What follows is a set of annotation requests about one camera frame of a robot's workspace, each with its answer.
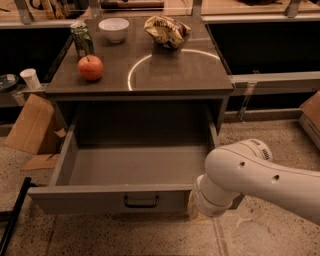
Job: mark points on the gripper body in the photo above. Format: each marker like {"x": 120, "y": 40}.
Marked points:
{"x": 207, "y": 206}

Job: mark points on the grey top drawer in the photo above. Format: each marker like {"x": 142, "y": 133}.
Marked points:
{"x": 128, "y": 167}

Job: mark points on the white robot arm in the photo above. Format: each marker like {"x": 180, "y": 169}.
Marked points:
{"x": 247, "y": 168}

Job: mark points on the dark grey drawer cabinet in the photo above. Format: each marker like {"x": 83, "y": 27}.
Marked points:
{"x": 147, "y": 95}

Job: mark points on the cardboard box at right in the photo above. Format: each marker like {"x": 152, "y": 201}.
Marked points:
{"x": 310, "y": 118}

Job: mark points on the black pole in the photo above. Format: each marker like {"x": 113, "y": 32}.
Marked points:
{"x": 11, "y": 217}

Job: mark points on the red apple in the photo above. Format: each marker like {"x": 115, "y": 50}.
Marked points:
{"x": 90, "y": 67}

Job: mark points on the crumpled chip bag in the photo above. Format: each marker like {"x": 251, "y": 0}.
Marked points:
{"x": 168, "y": 32}

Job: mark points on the brown cardboard box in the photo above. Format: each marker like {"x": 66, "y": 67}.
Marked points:
{"x": 37, "y": 131}

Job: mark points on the white bowl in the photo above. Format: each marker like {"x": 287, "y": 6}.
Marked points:
{"x": 114, "y": 29}

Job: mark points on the green soda can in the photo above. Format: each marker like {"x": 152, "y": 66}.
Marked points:
{"x": 82, "y": 39}

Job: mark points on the white paper cup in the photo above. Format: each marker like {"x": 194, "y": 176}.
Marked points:
{"x": 30, "y": 77}

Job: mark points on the black round dish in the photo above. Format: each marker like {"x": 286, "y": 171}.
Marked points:
{"x": 8, "y": 82}

